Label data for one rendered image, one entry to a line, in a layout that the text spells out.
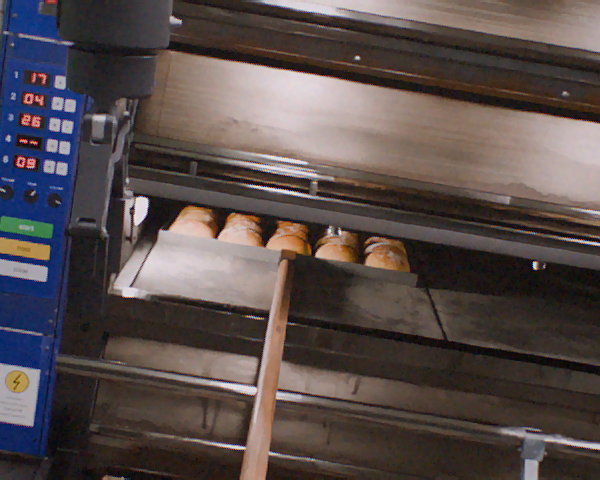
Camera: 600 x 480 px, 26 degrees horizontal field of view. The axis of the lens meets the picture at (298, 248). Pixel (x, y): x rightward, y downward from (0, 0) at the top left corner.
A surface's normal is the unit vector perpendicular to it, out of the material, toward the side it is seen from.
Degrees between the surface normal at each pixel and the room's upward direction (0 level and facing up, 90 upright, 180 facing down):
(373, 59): 90
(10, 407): 90
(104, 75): 92
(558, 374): 90
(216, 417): 70
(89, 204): 66
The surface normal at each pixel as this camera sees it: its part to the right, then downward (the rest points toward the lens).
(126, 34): 0.34, 0.27
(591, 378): 0.00, 0.21
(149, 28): 0.67, 0.26
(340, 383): 0.05, -0.13
